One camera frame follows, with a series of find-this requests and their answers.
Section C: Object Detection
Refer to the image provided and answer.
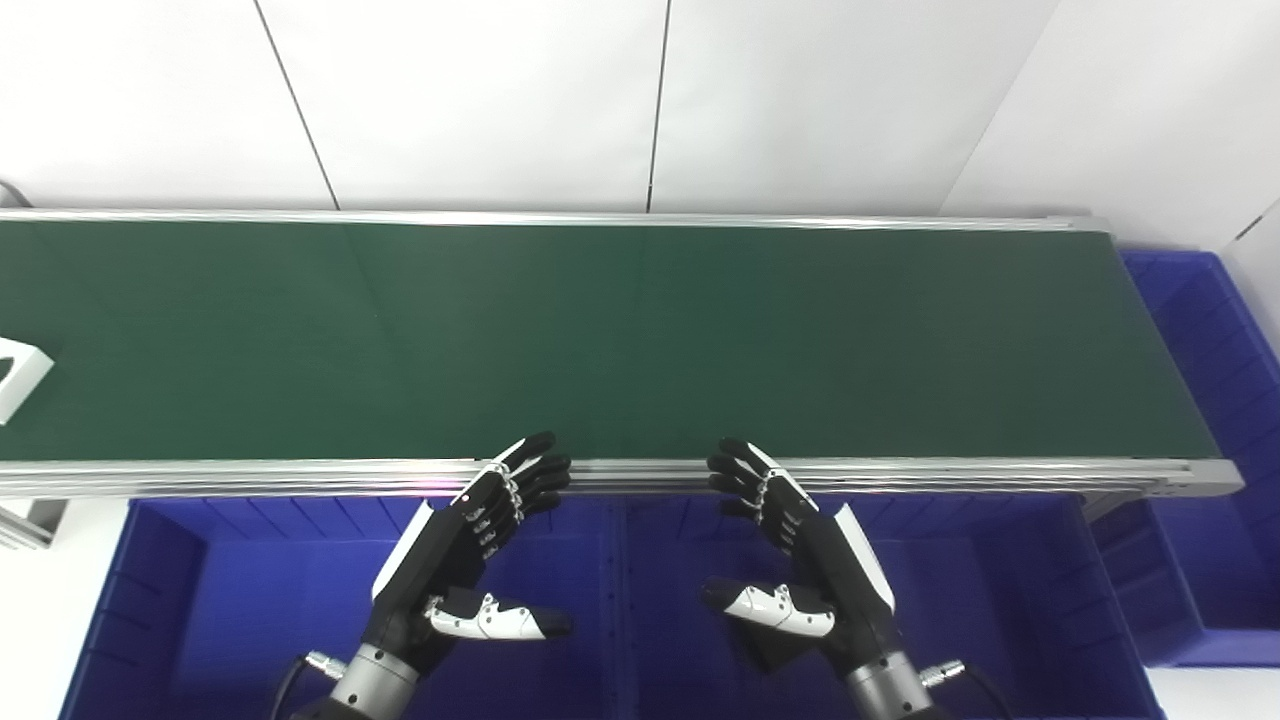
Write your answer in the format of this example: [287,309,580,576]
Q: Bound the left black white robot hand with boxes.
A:
[362,432,574,681]

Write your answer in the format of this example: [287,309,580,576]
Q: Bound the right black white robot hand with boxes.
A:
[700,437,898,678]

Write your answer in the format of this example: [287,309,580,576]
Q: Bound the white square part with hole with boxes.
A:
[0,337,55,426]

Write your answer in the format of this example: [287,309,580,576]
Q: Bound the green conveyor belt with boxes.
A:
[0,221,1222,464]
[0,208,1245,502]

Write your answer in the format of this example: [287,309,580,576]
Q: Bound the large blue plastic bin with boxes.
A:
[1088,250,1280,668]
[58,496,623,720]
[615,494,1167,720]

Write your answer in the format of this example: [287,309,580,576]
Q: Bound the aluminium conveyor support leg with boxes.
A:
[0,497,69,552]

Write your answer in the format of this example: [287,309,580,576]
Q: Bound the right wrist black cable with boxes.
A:
[919,658,1013,720]

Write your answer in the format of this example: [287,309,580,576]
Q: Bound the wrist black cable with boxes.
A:
[268,651,348,720]
[919,658,1013,720]

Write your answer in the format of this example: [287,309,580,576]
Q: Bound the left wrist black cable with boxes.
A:
[268,651,348,720]

